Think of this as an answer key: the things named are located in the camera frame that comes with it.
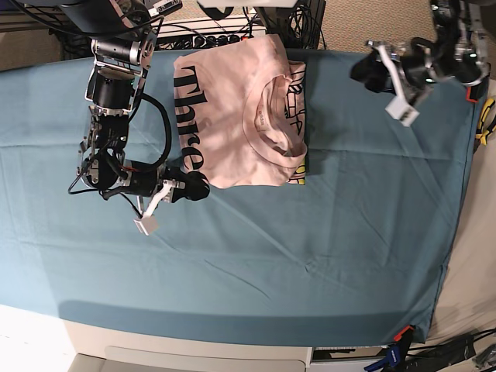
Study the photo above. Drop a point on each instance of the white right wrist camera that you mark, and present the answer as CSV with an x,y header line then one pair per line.
x,y
147,225

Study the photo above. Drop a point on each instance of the pink T-shirt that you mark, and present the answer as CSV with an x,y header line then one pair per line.
x,y
240,113

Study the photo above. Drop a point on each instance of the yellow handled pliers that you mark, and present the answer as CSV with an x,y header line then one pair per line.
x,y
485,127

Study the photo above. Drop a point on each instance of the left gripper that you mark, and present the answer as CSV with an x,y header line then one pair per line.
x,y
413,62

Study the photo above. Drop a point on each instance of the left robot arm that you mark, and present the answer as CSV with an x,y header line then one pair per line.
x,y
459,51

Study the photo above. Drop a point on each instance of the teal table cloth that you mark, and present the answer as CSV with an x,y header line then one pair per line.
x,y
349,258

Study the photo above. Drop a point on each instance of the orange black clamp top right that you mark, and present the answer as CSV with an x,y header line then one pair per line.
x,y
475,93

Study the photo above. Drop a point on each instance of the blue clamp bottom right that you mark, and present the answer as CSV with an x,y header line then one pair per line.
x,y
396,353

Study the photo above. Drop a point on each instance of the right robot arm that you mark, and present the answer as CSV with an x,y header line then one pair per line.
x,y
123,40

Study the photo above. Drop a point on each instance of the black power strip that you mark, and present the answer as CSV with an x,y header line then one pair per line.
x,y
199,42

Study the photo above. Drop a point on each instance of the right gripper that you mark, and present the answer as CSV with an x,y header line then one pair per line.
x,y
192,186

